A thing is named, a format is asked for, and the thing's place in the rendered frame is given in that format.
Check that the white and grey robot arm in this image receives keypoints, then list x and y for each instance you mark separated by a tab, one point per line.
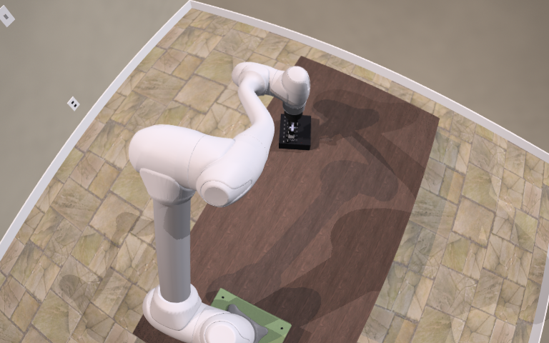
174	162

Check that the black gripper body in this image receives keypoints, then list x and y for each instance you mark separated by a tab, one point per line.
292	118

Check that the dark grey lighting desk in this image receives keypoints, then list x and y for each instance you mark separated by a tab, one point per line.
302	139

